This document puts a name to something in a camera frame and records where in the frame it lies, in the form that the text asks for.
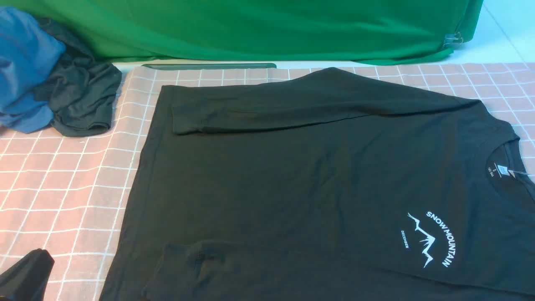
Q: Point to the dark gray long-sleeve shirt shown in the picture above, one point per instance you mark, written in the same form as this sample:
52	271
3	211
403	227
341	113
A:
328	187

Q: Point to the dark gray crumpled garment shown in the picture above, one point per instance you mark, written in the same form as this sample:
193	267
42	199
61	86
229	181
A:
80	90

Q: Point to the clear binder clip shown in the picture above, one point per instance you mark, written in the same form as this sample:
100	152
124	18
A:
452	39

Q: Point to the green flat ruler strip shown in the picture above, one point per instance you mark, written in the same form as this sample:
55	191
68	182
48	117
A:
228	66

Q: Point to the pink checkered tablecloth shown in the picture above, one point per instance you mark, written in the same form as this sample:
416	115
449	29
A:
68	195

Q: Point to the green backdrop cloth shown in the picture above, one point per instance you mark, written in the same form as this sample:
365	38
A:
376	32

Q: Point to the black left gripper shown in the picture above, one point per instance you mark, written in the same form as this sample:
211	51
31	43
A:
27	279

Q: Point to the blue crumpled garment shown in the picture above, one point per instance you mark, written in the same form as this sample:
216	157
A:
27	57

